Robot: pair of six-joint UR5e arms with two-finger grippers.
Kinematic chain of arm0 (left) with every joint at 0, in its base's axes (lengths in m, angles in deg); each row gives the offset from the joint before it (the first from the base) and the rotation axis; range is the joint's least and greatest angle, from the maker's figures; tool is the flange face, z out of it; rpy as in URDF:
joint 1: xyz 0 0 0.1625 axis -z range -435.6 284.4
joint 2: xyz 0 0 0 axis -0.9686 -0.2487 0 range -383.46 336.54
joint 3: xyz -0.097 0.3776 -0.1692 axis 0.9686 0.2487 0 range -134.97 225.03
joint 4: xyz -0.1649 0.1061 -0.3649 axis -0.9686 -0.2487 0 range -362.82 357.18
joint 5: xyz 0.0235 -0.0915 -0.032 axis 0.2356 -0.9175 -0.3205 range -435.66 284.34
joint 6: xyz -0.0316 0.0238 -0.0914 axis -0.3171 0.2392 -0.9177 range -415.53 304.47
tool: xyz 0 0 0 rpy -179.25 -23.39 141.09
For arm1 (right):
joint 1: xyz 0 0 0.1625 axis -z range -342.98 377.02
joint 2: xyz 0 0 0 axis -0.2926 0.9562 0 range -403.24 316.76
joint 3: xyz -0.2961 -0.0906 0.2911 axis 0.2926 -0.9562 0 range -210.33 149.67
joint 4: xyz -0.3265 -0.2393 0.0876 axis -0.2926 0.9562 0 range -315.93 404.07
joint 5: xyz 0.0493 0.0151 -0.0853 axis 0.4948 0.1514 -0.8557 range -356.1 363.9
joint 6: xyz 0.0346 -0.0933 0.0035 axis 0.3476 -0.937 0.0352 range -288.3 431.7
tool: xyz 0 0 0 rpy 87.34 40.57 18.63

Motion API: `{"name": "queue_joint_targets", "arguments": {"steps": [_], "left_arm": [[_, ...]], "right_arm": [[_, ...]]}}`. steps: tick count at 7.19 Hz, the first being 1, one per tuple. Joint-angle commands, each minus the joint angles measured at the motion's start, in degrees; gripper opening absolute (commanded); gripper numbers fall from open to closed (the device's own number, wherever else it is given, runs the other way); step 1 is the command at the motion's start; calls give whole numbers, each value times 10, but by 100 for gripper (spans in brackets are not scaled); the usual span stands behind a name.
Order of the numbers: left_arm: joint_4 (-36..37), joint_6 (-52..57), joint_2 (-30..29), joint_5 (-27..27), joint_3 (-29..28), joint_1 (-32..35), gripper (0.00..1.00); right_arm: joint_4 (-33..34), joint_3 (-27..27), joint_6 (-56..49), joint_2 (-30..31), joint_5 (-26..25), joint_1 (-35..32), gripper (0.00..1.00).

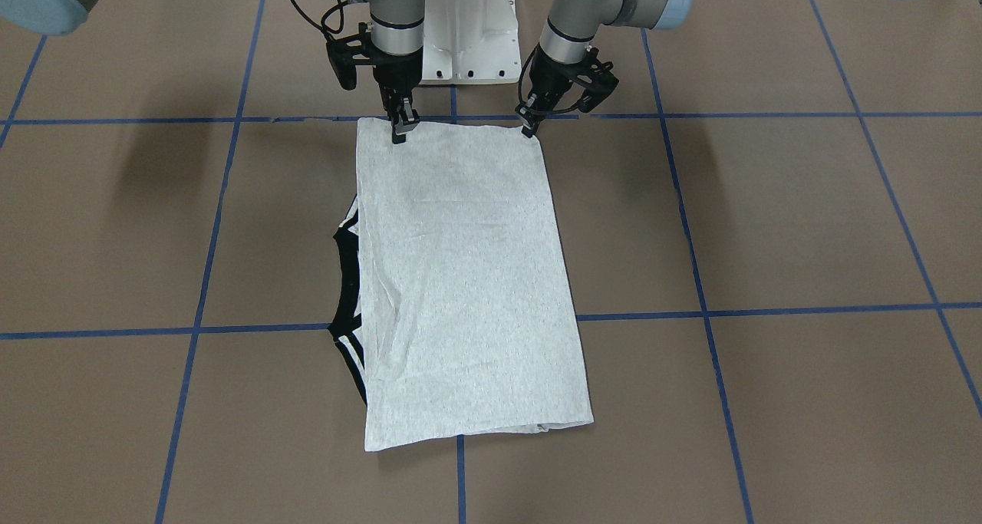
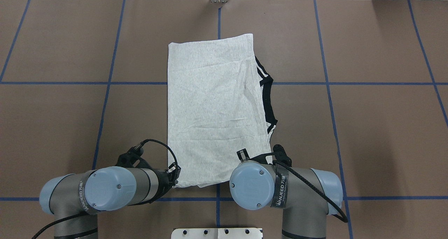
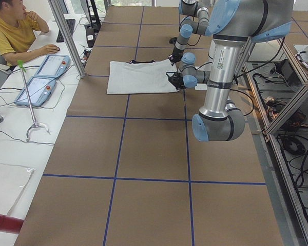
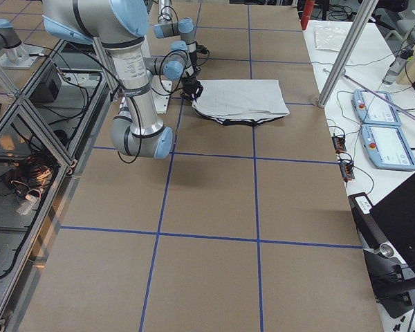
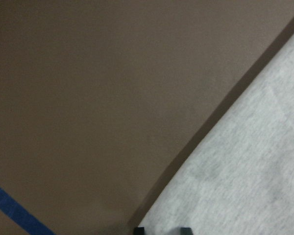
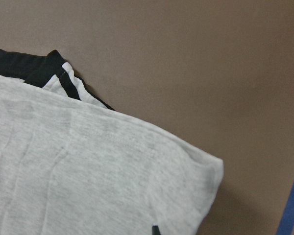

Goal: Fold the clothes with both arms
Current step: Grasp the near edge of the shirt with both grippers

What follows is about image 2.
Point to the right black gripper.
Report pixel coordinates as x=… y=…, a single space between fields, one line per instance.
x=263 y=158

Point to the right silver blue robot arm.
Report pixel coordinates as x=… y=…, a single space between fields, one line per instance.
x=305 y=196

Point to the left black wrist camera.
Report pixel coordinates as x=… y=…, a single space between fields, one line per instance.
x=132 y=159

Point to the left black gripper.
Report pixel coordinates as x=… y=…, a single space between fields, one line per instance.
x=163 y=180

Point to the grey cartoon print t-shirt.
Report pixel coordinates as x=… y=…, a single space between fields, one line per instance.
x=218 y=103

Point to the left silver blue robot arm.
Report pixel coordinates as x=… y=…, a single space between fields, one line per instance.
x=75 y=200

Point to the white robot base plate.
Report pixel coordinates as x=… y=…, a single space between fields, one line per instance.
x=218 y=233

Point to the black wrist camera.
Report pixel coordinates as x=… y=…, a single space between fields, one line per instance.
x=132 y=159
x=281 y=156

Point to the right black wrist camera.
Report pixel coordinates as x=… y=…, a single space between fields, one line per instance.
x=281 y=156

